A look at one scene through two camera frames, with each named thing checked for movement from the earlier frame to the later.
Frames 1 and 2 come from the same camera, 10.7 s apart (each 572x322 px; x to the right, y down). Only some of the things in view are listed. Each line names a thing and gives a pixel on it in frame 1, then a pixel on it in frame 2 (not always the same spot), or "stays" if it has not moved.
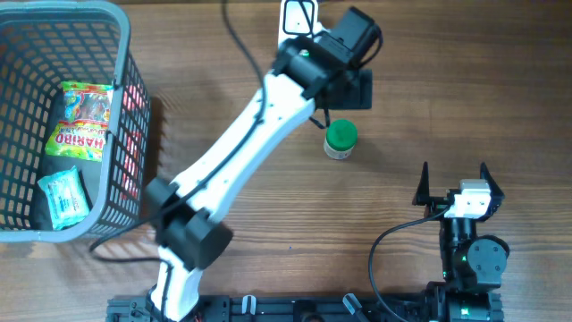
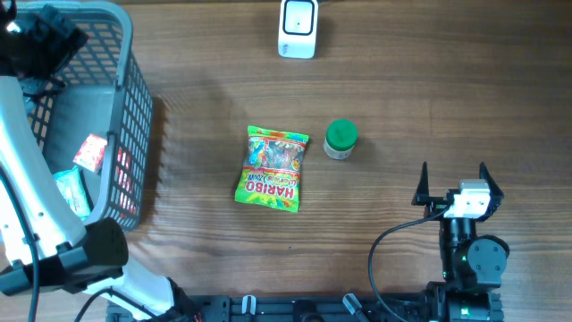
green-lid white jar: x=340 y=137 stays
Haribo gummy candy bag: x=82 y=131 -> x=272 y=168
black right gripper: x=436 y=204 stays
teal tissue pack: x=66 y=196 stays
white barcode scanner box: x=298 y=19 stays
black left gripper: x=360 y=91 -> x=63 y=46
